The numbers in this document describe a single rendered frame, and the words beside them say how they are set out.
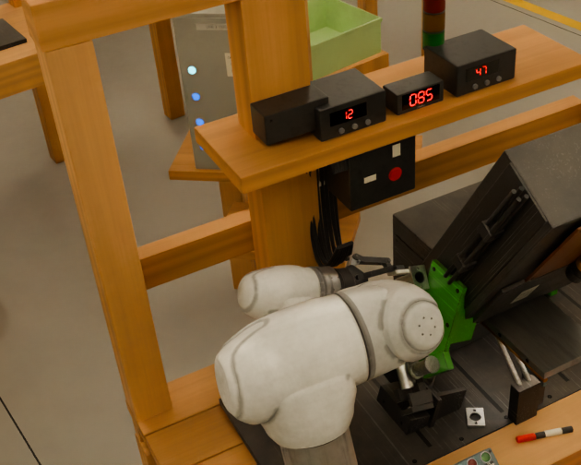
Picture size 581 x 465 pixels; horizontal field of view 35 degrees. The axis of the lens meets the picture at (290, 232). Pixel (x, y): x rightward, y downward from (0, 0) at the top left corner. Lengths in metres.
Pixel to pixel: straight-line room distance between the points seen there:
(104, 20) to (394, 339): 0.84
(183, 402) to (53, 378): 1.52
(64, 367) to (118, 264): 1.86
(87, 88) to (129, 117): 3.64
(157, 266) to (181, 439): 0.41
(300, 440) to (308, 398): 0.07
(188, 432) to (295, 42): 0.95
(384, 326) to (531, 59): 1.15
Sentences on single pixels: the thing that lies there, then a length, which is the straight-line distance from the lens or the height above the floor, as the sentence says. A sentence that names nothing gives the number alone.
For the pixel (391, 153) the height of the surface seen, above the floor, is 1.47.
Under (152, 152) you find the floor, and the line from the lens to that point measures 5.05.
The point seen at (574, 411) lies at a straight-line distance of 2.27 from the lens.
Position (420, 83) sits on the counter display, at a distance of 2.06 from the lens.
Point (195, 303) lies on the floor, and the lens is 3.98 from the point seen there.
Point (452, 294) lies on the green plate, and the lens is 2.01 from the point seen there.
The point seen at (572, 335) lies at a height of 1.13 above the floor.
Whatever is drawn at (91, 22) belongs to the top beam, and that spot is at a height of 1.88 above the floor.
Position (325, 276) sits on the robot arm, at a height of 1.36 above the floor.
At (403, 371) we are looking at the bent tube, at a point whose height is 1.03.
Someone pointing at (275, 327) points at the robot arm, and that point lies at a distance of 1.24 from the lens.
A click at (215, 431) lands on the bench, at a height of 0.88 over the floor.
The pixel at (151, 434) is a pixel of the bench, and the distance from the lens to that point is 2.29.
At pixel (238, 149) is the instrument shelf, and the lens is 1.96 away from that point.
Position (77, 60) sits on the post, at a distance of 1.77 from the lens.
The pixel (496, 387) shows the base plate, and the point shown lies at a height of 0.90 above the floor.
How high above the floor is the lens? 2.54
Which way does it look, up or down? 36 degrees down
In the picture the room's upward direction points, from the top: 5 degrees counter-clockwise
